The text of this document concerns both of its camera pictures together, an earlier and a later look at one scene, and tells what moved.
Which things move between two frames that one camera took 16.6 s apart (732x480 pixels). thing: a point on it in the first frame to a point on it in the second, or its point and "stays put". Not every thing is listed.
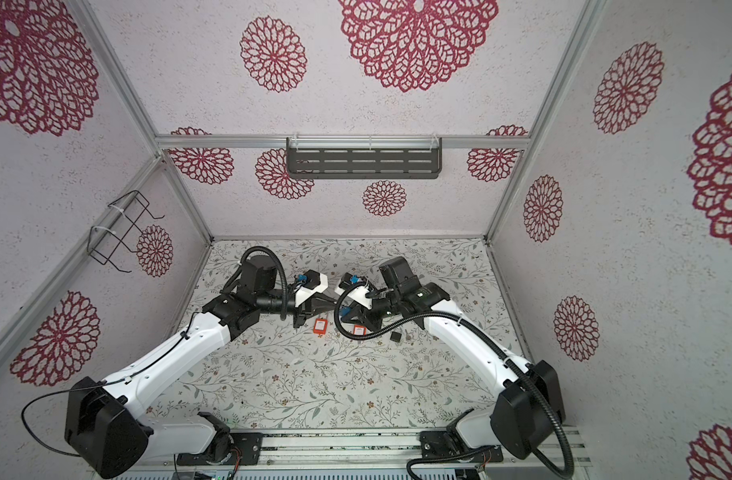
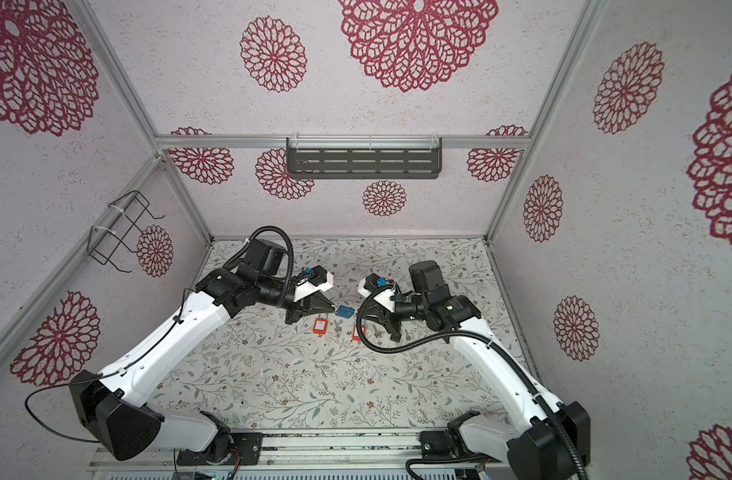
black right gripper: [365, 317] to [383, 316]
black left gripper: [309, 309] stays put
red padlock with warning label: [320, 326] stays put
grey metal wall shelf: [364, 157] stays put
